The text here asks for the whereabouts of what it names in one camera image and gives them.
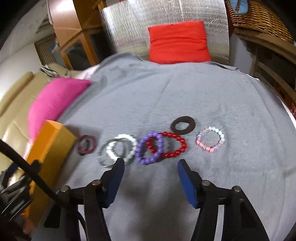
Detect pink white bead bracelet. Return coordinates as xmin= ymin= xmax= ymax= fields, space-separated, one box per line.
xmin=195 ymin=126 xmax=226 ymax=153

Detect maroon hair tie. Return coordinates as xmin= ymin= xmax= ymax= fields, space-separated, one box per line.
xmin=78 ymin=134 xmax=96 ymax=155

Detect thin metal bangles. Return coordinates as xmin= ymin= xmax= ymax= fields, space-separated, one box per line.
xmin=99 ymin=134 xmax=137 ymax=168

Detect red bead bracelet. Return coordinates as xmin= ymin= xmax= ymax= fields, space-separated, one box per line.
xmin=146 ymin=131 xmax=188 ymax=159

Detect purple bead bracelet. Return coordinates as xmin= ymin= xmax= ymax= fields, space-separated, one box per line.
xmin=135 ymin=131 xmax=165 ymax=165

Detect black scrunchie ring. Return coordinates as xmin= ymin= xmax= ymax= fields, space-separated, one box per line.
xmin=170 ymin=116 xmax=196 ymax=135

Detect orange cardboard box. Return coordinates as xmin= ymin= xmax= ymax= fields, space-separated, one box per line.
xmin=25 ymin=120 xmax=77 ymax=226

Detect beige leather sofa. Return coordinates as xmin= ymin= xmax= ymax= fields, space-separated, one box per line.
xmin=1 ymin=64 xmax=75 ymax=161

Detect grey blanket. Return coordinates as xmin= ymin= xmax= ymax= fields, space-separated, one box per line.
xmin=32 ymin=52 xmax=296 ymax=241

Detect pink pillow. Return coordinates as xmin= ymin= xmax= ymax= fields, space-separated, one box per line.
xmin=28 ymin=77 xmax=92 ymax=142

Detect patterned cloth on sofa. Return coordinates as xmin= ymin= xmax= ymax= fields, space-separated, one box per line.
xmin=39 ymin=65 xmax=70 ymax=78

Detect wooden shelf table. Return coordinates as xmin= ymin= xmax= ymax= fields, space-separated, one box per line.
xmin=234 ymin=28 xmax=295 ymax=115

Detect red pillow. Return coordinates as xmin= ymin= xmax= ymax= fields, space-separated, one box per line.
xmin=148 ymin=21 xmax=211 ymax=64

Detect wooden cabinet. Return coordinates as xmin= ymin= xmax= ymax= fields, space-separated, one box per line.
xmin=47 ymin=0 xmax=107 ymax=69

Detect silver foil insulation panel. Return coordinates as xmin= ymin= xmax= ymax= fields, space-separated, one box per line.
xmin=99 ymin=0 xmax=231 ymax=65

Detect wicker basket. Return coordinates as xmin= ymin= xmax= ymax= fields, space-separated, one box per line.
xmin=225 ymin=1 xmax=294 ymax=43

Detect blue cloth in basket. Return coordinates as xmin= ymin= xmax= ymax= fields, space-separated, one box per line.
xmin=230 ymin=0 xmax=248 ymax=15

